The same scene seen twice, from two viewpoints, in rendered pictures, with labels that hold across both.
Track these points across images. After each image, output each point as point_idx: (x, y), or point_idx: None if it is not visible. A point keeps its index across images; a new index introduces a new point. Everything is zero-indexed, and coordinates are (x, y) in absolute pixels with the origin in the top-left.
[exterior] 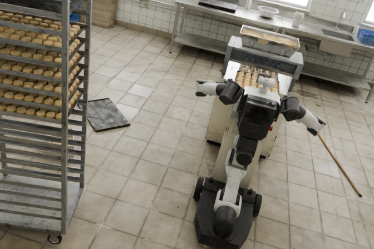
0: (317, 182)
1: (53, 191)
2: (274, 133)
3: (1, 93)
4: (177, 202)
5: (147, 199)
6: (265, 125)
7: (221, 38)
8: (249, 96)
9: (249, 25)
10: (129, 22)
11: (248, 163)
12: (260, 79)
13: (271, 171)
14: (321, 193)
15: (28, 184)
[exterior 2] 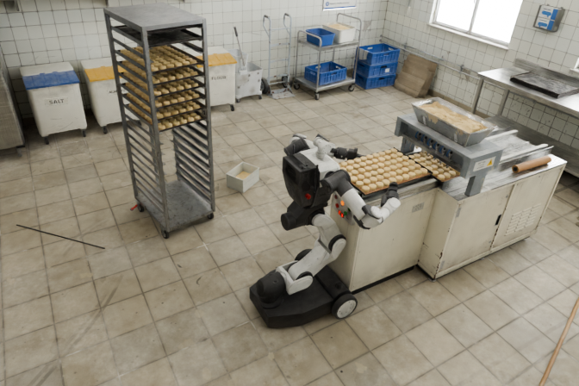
0: (482, 343)
1: (191, 202)
2: (439, 247)
3: (140, 101)
4: (281, 263)
5: (258, 247)
6: (296, 188)
7: (556, 135)
8: (295, 154)
9: None
10: (446, 95)
11: (287, 227)
12: (314, 140)
13: (426, 296)
14: (468, 356)
15: (151, 177)
